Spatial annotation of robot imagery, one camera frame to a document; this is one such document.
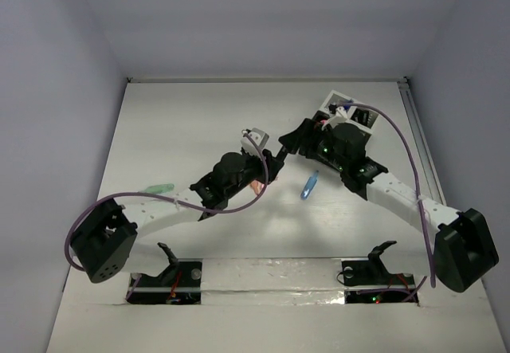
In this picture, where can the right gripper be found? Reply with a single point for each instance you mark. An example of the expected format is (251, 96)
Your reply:
(306, 135)

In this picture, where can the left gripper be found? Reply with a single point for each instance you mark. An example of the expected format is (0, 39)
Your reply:
(267, 162)

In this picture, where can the blue cap black highlighter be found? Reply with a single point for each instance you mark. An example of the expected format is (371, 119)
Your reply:
(348, 105)

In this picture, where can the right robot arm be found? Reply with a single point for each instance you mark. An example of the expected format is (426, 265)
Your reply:
(458, 244)

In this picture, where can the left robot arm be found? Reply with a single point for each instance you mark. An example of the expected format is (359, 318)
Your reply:
(115, 234)

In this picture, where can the orange translucent highlighter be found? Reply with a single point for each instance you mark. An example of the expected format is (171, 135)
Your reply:
(257, 187)

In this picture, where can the blue translucent highlighter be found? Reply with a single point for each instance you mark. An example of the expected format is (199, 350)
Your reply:
(309, 185)

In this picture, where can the black slotted organizer box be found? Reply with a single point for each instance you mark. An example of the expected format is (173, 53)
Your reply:
(348, 144)

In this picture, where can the white organizer box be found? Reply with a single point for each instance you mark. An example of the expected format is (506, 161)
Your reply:
(363, 118)

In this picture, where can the green translucent highlighter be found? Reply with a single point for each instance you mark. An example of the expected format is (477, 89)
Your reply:
(160, 188)

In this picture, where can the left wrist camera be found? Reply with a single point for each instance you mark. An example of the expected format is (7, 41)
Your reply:
(253, 141)

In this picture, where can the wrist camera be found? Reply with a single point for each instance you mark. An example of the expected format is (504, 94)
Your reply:
(339, 117)
(253, 141)

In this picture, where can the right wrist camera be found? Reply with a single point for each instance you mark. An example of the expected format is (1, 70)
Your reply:
(339, 117)

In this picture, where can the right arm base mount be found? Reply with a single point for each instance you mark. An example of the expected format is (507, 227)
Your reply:
(367, 281)

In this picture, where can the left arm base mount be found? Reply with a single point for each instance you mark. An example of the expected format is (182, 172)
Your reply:
(178, 284)

